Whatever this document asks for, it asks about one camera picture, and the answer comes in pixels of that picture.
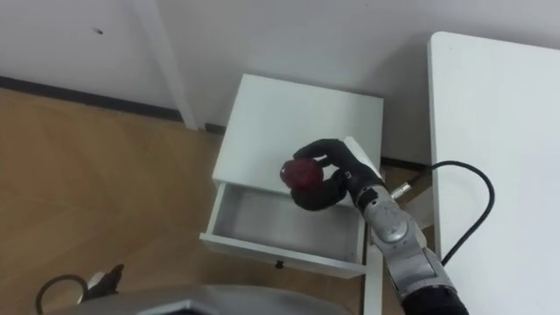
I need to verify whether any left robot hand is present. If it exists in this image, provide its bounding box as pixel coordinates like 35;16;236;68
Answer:
77;263;126;305

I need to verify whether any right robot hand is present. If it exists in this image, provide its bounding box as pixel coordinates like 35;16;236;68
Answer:
290;136;389;213

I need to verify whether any red apple soft toy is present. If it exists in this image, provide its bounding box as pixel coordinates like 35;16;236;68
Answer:
279;158;326;193

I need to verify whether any white bedside cabinet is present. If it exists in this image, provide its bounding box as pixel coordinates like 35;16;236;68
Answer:
211;73;385;315

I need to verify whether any open white drawer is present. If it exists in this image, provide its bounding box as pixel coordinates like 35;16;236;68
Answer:
199;181;368;280

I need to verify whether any robot body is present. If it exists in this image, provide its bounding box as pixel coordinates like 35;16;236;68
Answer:
45;283;354;315

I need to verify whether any white desk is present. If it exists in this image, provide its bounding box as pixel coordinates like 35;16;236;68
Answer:
426;31;560;315

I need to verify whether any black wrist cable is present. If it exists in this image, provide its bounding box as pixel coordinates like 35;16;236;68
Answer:
35;274;89;315
390;160;496;268

